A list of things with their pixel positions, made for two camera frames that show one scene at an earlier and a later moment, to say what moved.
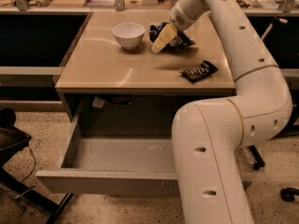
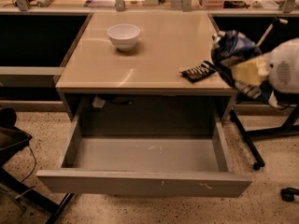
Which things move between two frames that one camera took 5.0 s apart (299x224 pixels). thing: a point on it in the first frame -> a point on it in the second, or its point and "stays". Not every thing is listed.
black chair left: x=14 y=140 stays
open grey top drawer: x=116 y=165 stays
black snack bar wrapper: x=194 y=74 stays
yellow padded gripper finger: x=167 y=34 -> x=251 y=73
